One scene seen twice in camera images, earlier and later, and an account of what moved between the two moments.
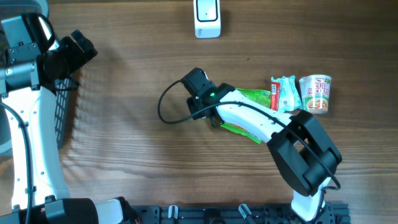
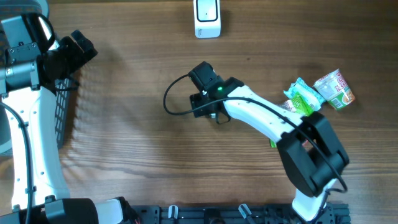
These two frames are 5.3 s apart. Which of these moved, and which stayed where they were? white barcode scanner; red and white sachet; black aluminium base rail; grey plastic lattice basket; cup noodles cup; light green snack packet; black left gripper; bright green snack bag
Moved: cup noodles cup; red and white sachet; bright green snack bag; light green snack packet
Stayed: white barcode scanner; black left gripper; grey plastic lattice basket; black aluminium base rail
